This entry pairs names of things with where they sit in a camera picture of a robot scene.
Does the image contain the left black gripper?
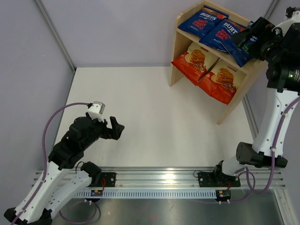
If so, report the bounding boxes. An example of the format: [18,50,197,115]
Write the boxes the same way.
[81,112,124,150]

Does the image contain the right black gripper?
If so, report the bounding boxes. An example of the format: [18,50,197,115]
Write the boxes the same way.
[232,17,286,64]

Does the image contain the Burts green blue bag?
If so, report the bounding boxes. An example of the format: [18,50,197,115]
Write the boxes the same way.
[221,20,257,67]

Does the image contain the Burts chilli bag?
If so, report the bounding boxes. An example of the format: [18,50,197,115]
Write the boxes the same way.
[178,5,229,38]
[199,19,246,52]

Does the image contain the cassava chips bag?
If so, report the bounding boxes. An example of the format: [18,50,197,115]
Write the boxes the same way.
[197,60,246,105]
[171,42,219,86]

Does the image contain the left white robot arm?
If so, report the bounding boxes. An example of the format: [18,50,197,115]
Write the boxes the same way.
[4,115,125,225]

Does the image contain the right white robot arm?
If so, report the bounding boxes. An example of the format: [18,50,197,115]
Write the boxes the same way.
[212,15,300,186]

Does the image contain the wooden two-tier shelf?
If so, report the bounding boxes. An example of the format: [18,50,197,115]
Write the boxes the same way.
[171,0,267,125]

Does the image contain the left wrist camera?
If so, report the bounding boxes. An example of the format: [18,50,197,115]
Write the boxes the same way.
[87,101,105,122]

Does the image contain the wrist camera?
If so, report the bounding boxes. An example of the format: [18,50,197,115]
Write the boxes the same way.
[87,101,105,122]
[273,7,300,36]

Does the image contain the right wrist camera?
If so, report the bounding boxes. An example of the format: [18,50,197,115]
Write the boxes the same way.
[273,7,300,36]

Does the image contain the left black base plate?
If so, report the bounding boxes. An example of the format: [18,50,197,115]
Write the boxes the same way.
[89,172,117,188]

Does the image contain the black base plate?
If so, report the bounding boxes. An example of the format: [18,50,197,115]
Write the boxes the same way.
[89,172,117,188]
[197,172,241,188]

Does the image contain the aluminium mounting rail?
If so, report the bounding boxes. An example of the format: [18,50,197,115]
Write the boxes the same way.
[32,166,286,190]

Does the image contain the white slotted cable duct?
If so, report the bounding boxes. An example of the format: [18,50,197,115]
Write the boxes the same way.
[74,189,217,199]

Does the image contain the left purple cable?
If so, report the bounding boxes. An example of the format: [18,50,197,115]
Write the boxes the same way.
[9,102,101,225]

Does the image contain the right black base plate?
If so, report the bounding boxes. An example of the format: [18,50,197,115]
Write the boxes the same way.
[197,172,241,188]

